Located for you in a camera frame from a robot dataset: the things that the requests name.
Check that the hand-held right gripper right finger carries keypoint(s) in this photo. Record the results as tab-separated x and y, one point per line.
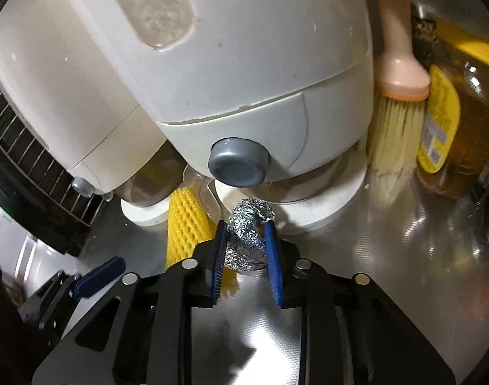
273	264

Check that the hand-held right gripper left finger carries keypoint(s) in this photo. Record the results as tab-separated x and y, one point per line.
219	264

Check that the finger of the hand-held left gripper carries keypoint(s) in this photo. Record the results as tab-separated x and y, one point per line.
100	276

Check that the aluminium foil ball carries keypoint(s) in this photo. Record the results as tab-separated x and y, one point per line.
248	232

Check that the yellow foam fruit net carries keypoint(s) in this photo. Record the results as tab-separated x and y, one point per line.
186	224

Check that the white grain dispenser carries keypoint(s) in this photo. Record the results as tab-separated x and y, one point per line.
228	68
108	148

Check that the cooking oil bottle yellow label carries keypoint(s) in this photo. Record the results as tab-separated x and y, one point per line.
465	128

